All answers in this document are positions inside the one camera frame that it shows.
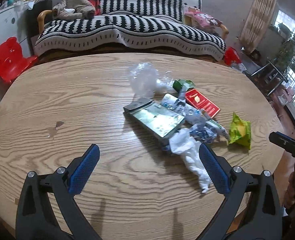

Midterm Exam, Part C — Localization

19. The green popcorn snack bag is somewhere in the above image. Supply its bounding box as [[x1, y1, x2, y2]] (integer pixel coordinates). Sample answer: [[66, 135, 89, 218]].
[[228, 112, 252, 151]]

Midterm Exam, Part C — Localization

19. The white green tube wrapper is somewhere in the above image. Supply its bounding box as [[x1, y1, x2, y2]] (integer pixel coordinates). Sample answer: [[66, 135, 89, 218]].
[[206, 119, 230, 141]]

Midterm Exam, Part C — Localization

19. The red cigarette box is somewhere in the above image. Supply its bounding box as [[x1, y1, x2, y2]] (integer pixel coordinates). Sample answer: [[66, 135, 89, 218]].
[[185, 88, 221, 118]]

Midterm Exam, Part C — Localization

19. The white tissue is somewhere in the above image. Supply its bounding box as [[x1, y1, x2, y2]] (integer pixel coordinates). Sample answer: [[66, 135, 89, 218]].
[[169, 128, 212, 193]]

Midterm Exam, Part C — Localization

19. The silver pill blister pack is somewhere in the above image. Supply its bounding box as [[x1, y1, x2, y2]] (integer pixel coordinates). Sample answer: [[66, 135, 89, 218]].
[[161, 93, 206, 125]]

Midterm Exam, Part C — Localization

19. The dark green box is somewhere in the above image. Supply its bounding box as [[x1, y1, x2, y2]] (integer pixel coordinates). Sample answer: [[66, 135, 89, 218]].
[[123, 98, 185, 142]]

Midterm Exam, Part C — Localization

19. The clear plastic bag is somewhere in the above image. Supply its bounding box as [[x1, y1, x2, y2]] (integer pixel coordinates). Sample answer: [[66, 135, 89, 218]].
[[127, 62, 176, 99]]

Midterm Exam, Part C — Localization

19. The blue white wrapper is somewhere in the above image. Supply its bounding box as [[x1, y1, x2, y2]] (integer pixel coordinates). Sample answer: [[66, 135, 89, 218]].
[[189, 124, 217, 144]]

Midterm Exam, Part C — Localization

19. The person's right hand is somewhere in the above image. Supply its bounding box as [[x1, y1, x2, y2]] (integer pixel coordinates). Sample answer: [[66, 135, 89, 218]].
[[283, 172, 295, 209]]

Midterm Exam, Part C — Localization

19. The black metal rack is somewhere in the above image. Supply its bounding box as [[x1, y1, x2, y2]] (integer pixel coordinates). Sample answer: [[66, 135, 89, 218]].
[[249, 60, 288, 97]]

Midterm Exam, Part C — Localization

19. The red bag on floor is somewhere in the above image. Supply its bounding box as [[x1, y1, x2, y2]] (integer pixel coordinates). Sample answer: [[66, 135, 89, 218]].
[[224, 47, 241, 66]]

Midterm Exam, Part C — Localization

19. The pink cartoon pillow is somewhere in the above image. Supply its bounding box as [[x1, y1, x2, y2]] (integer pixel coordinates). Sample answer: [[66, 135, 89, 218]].
[[183, 5, 222, 33]]

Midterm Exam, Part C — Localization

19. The striped beige curtain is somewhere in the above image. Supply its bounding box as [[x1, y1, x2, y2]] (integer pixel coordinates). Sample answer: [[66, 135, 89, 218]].
[[239, 0, 277, 54]]

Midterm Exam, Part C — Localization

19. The red bear plastic chair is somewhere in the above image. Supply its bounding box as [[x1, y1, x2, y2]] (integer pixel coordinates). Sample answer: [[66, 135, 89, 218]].
[[0, 37, 38, 83]]

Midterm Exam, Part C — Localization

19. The black white striped sofa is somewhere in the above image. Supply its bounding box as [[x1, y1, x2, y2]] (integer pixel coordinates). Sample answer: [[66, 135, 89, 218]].
[[35, 0, 226, 61]]

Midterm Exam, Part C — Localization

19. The white cabinet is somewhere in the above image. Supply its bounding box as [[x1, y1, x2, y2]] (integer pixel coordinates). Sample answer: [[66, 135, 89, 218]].
[[0, 2, 34, 101]]

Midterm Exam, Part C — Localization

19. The beige clothing pile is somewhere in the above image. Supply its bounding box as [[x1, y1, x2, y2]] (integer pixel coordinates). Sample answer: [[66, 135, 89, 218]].
[[52, 0, 96, 21]]

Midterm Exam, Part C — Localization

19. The red backpack on sofa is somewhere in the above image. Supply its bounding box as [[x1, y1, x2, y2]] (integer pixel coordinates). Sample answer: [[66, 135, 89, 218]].
[[88, 0, 101, 16]]

